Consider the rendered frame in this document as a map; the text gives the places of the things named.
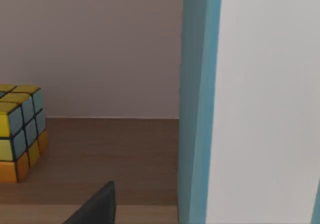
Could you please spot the brown wooden shelf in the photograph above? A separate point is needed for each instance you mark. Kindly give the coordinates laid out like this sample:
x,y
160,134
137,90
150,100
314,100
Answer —
x,y
107,159

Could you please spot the light blue rack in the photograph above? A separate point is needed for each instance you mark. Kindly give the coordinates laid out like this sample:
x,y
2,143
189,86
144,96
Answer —
x,y
197,104

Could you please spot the multicoloured puzzle cube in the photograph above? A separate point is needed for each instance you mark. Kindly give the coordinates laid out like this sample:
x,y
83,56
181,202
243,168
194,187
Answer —
x,y
21,134

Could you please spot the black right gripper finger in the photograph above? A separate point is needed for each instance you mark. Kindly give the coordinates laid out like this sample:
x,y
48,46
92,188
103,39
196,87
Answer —
x,y
100,206

